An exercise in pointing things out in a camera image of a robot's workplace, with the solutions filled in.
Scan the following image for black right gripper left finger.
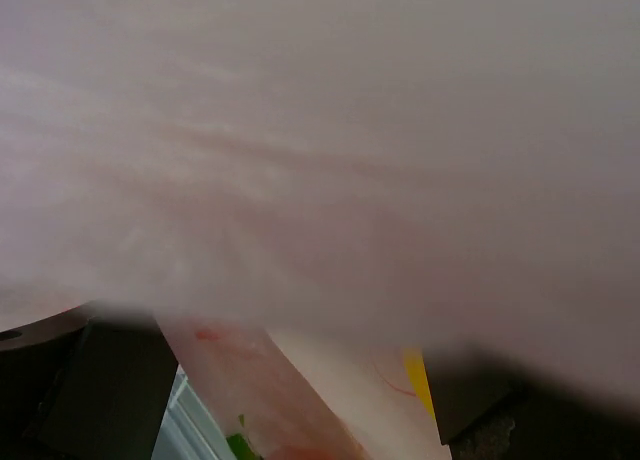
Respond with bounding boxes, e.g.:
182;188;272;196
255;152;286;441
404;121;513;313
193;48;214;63
1;307;177;459

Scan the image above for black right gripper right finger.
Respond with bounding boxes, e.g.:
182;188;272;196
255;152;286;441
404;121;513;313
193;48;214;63
421;350;639;460

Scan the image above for fake banana bunch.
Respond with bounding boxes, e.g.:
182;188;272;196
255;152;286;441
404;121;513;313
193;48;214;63
403;348;435;417

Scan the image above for pink plastic bag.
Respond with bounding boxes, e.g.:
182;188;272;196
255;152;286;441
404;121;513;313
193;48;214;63
0;0;640;460

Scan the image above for aluminium frame rails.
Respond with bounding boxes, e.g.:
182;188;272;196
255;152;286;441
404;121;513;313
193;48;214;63
151;366;236;460

